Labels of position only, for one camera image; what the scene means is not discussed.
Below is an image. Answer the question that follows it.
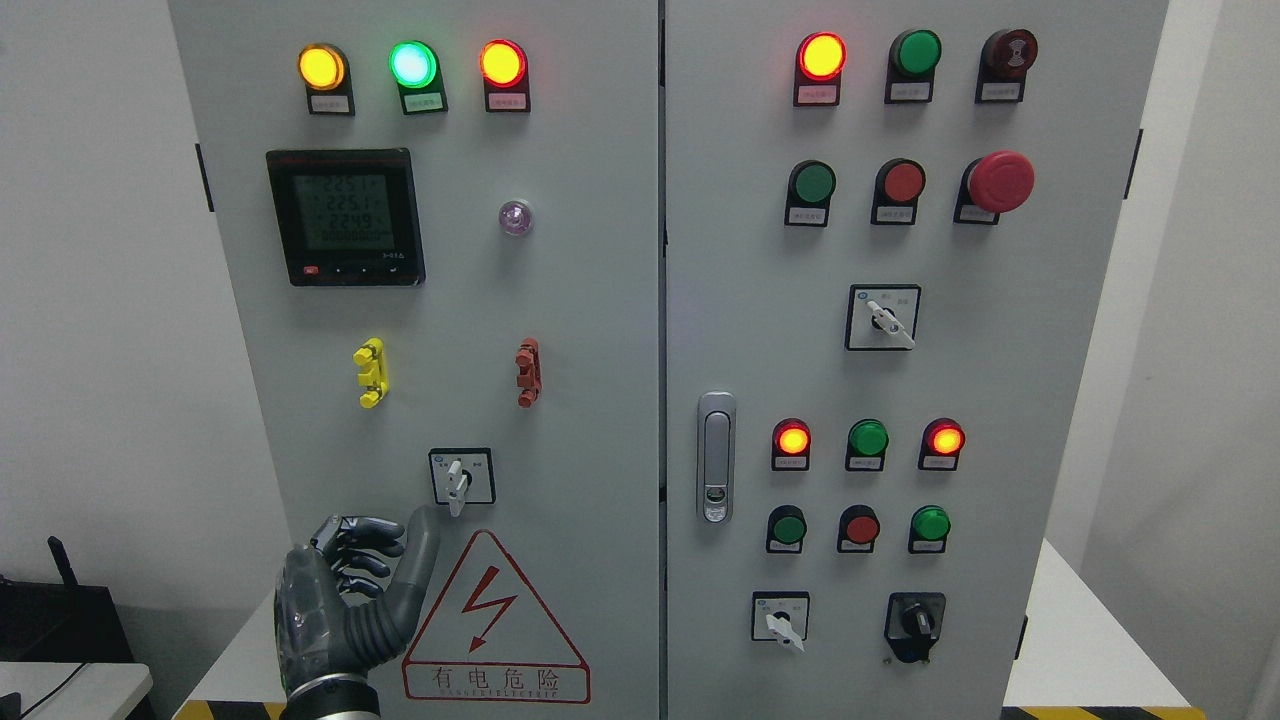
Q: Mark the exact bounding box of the red push button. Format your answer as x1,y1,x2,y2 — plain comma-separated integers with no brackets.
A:
870,158,925,225
836,503,881,553

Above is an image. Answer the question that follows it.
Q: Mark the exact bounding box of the red push button lower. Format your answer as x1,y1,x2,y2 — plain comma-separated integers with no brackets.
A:
836,503,881,553

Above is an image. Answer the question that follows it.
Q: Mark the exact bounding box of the silver door handle lock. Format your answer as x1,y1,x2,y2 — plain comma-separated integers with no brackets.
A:
698,391,737,524

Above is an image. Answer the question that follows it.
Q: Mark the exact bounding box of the red push button upper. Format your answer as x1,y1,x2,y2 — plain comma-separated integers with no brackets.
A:
870,158,925,225

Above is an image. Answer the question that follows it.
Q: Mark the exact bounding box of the red lit indicator lower right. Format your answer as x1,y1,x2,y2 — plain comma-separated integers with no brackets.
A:
916,416,966,471

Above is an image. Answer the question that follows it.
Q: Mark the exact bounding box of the black device with antenna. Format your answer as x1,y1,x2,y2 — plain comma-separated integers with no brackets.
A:
1,536,134,664

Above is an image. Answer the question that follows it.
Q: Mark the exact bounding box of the green lit indicator light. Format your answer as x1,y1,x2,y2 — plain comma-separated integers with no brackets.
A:
388,41,448,115

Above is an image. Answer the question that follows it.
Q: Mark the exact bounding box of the red lit indicator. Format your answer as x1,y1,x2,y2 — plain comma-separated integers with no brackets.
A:
916,416,966,471
794,31,847,108
771,418,812,471

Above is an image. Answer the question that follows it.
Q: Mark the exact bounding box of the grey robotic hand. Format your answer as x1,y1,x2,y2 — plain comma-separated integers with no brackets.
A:
275,505,440,697

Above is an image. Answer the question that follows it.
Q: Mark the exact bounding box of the small clear light bulb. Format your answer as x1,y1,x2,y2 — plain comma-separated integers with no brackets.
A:
498,200,534,237

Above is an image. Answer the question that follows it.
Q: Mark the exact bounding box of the red lit indicator top right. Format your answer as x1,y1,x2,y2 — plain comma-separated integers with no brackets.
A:
794,31,847,108

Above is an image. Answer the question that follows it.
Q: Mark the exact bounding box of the door rotary switch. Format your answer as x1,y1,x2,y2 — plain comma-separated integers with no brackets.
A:
428,447,497,518
845,284,922,351

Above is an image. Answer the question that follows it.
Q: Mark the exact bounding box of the red electrical warning sticker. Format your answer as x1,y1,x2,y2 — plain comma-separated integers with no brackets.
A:
401,529,591,705

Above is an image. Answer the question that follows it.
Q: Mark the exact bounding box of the white side table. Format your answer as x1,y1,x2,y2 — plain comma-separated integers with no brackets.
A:
1,662,154,719

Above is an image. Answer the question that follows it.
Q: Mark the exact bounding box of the red emergency stop button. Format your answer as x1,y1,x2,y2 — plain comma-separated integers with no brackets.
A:
954,150,1036,225

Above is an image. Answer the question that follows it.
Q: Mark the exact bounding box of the black digital power meter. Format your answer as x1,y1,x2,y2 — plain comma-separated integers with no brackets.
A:
265,149,426,287

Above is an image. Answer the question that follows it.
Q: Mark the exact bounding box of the red lit indicator left door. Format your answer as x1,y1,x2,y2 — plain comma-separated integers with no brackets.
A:
479,38,531,113

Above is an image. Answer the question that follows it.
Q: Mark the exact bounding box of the white lower rotary switch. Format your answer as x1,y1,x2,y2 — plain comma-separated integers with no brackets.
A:
751,591,812,653

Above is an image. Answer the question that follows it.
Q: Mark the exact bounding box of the green push button upper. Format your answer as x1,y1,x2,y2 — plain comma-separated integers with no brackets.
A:
783,160,836,228

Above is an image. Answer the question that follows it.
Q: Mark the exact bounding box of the black rotary selector switch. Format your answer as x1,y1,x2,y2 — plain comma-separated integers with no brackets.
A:
883,592,946,664

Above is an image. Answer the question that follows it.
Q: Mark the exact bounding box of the green push button lower left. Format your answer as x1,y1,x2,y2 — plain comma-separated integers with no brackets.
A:
765,503,808,553

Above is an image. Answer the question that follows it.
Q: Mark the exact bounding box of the yellow indicator light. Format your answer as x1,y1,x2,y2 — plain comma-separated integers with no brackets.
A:
297,44,355,117

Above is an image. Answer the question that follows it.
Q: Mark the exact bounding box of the yellow terminal clip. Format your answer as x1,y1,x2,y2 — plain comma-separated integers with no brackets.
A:
352,337,389,409

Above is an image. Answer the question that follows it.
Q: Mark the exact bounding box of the red terminal clip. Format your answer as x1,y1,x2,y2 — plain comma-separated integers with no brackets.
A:
515,337,543,409

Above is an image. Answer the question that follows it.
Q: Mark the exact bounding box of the green push button lower right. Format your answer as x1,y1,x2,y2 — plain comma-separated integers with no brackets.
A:
908,505,952,553

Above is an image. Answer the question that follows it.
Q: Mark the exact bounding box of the red lit indicator lower left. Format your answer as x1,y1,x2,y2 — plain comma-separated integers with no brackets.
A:
771,418,812,471

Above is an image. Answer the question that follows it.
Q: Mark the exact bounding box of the grey electrical cabinet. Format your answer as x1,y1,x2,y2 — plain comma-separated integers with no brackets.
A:
169,1,1169,719

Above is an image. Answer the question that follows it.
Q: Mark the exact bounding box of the dark red buzzer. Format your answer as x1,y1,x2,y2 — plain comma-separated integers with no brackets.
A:
975,29,1038,104

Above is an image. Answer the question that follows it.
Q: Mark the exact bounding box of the green push button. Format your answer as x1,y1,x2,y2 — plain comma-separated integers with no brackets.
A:
765,503,808,553
908,505,952,553
783,160,836,228

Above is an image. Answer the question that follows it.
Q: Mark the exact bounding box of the green indicator top right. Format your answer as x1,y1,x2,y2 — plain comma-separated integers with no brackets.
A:
884,28,942,104

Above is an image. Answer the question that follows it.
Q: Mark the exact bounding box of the green indicator lower middle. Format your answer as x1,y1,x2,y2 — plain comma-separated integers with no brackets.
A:
845,418,890,471

